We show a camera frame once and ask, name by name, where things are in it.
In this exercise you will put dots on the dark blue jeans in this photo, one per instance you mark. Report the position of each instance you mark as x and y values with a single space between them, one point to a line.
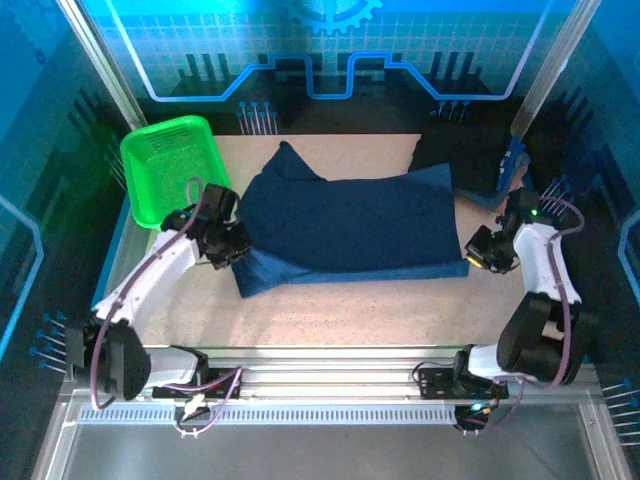
350 225

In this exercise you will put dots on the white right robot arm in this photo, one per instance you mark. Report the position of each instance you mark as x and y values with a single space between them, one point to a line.
540 265

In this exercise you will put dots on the folded grey-blue t-shirt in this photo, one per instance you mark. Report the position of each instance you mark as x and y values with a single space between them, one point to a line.
482 199

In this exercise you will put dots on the green plastic basket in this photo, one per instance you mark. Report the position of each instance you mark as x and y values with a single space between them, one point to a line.
165 165

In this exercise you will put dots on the black draped cloth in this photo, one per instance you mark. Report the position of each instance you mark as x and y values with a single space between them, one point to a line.
465 150

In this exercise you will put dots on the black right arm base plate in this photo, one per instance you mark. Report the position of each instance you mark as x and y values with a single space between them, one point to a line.
435 385

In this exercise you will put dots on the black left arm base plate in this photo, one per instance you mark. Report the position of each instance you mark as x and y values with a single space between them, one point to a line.
165 392

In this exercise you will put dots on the aluminium mounting rail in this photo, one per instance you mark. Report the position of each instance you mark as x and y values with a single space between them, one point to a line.
325 372

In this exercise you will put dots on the aluminium frame post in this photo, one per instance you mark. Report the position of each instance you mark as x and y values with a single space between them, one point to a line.
550 70
100 65

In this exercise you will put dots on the grey metal base plate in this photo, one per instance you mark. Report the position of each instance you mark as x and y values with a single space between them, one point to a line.
325 450

